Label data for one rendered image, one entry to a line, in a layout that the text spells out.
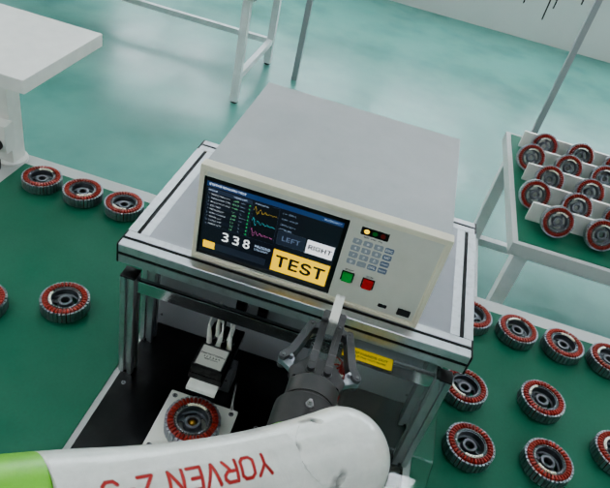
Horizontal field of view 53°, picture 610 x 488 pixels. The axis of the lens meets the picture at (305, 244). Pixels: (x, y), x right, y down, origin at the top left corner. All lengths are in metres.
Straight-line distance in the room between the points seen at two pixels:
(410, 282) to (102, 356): 0.74
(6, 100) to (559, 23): 6.28
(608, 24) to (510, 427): 6.27
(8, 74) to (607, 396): 1.66
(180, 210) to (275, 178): 0.30
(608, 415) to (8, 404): 1.41
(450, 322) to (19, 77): 1.06
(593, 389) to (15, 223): 1.61
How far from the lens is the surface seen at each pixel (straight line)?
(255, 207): 1.04
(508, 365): 1.72
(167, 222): 1.23
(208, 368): 1.22
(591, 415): 1.74
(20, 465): 0.51
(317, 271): 1.08
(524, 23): 7.39
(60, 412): 1.37
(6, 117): 1.98
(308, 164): 1.09
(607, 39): 7.55
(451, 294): 1.24
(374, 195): 1.05
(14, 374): 1.45
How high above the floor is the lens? 1.87
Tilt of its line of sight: 38 degrees down
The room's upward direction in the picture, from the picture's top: 15 degrees clockwise
